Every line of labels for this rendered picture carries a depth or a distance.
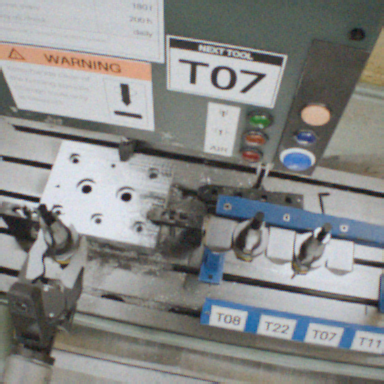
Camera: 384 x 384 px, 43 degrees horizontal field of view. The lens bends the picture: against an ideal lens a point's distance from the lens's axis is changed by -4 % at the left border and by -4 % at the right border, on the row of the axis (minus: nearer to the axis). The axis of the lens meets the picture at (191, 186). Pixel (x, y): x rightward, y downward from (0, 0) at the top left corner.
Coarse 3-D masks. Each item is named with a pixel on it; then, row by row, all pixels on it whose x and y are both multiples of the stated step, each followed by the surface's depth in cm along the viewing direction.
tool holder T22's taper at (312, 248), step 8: (304, 240) 86; (312, 240) 82; (320, 240) 81; (328, 240) 81; (304, 248) 85; (312, 248) 83; (320, 248) 82; (304, 256) 86; (312, 256) 85; (320, 256) 85
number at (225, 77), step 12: (216, 60) 41; (216, 72) 43; (228, 72) 42; (240, 72) 42; (252, 72) 42; (264, 72) 41; (216, 84) 44; (228, 84) 44; (240, 84) 43; (252, 84) 43; (264, 84) 43; (240, 96) 45; (252, 96) 44; (264, 96) 44
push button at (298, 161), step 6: (288, 156) 51; (294, 156) 50; (300, 156) 50; (306, 156) 50; (288, 162) 51; (294, 162) 51; (300, 162) 51; (306, 162) 51; (294, 168) 52; (300, 168) 52; (306, 168) 52
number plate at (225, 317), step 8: (216, 312) 109; (224, 312) 109; (232, 312) 109; (240, 312) 109; (216, 320) 110; (224, 320) 110; (232, 320) 110; (240, 320) 109; (232, 328) 110; (240, 328) 110
